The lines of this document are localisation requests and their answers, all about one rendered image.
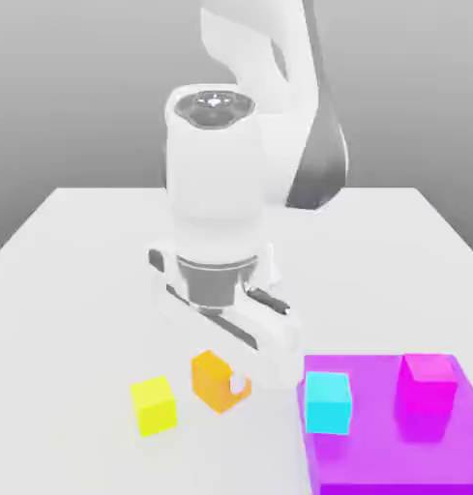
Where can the small cyan cube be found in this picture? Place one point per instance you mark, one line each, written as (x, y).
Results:
(327, 404)

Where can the small magenta cube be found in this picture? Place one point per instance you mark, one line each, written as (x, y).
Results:
(425, 390)

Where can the small orange cube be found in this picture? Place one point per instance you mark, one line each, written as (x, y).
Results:
(211, 383)

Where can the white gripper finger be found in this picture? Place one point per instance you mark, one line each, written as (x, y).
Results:
(238, 383)

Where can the large purple box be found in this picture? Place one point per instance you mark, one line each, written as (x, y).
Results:
(387, 456)

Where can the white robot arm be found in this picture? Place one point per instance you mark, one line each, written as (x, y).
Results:
(214, 174)

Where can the small yellow cube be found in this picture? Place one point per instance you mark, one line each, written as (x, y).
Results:
(154, 406)

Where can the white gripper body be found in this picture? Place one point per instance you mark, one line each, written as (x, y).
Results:
(271, 332)

